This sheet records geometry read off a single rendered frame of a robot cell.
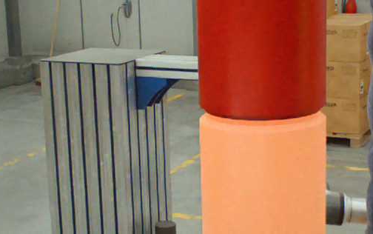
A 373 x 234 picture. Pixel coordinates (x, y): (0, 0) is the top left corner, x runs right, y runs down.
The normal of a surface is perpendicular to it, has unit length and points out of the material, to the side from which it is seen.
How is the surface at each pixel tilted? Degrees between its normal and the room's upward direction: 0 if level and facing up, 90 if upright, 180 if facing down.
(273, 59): 90
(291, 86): 90
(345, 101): 89
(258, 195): 90
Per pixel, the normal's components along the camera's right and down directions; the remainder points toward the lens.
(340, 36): -0.46, 0.21
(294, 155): 0.35, 0.19
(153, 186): 0.89, 0.07
